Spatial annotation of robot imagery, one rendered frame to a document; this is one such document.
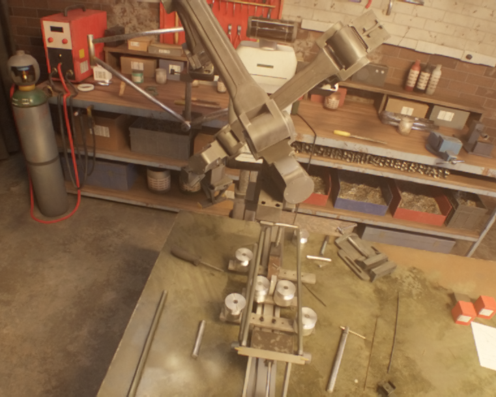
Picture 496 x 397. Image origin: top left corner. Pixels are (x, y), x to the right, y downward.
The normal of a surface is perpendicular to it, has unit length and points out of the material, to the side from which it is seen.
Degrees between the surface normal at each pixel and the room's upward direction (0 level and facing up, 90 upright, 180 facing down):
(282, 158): 29
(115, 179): 90
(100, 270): 0
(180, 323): 0
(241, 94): 46
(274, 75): 90
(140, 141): 90
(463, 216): 90
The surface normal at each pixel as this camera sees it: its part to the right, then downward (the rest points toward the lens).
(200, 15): -0.10, -0.17
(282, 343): 0.12, -0.80
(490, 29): -0.12, 0.57
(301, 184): 0.31, 0.61
